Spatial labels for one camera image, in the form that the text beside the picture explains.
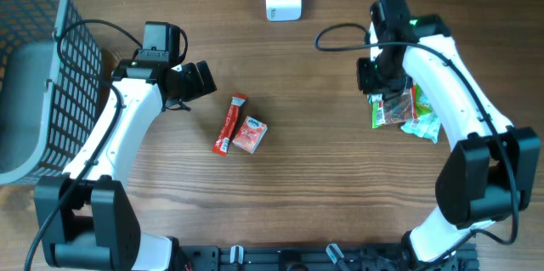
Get green gummy candy bag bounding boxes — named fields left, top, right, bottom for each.
left=367, top=85, right=433, bottom=128

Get teal tissue pack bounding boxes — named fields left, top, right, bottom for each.
left=400, top=112, right=441, bottom=144

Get long red stick sachet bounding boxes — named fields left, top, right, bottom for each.
left=212, top=93, right=247, bottom=156

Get red snack sachet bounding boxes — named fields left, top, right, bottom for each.
left=232, top=116, right=268, bottom=154

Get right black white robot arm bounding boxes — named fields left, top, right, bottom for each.
left=357, top=0, right=541, bottom=268

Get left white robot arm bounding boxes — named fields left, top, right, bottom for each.
left=24, top=21, right=217, bottom=270

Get grey plastic mesh basket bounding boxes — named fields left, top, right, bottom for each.
left=1, top=0, right=103, bottom=185

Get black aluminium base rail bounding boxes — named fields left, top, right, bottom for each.
left=173, top=244, right=480, bottom=271

